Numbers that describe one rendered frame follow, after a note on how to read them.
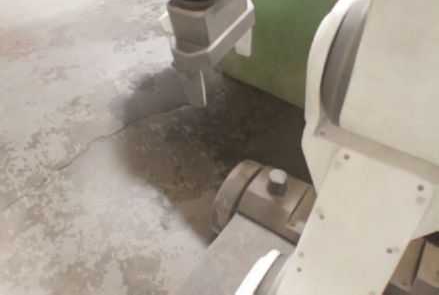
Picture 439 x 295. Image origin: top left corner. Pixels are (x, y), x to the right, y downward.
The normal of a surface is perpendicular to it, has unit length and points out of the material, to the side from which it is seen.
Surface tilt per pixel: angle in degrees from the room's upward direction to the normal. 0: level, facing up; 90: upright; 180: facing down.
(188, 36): 101
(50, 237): 0
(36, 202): 0
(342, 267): 60
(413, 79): 86
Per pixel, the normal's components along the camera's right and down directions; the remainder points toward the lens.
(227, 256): -0.03, -0.74
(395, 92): -0.58, 0.50
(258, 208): -0.44, -0.13
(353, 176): -0.51, 0.11
